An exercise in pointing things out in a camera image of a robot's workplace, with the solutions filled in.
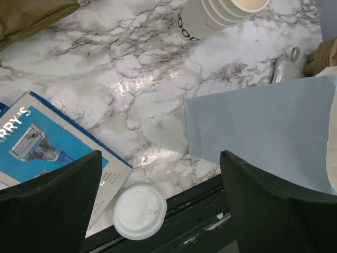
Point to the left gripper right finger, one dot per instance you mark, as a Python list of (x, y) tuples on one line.
[(270, 214)]

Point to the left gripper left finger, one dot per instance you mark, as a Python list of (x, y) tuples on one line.
[(51, 213)]

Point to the blue razor package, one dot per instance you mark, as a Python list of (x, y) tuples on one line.
[(37, 138)]

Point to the stack of white lids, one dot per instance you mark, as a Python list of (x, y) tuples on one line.
[(139, 212)]

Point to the brown cardboard cup carrier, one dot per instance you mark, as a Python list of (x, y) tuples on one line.
[(323, 56)]

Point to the stack of paper cups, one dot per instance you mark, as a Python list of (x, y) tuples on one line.
[(199, 19)]

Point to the brown and blue snack bag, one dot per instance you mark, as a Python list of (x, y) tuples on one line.
[(21, 19)]

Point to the light blue paper bag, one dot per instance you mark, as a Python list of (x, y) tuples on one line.
[(287, 129)]

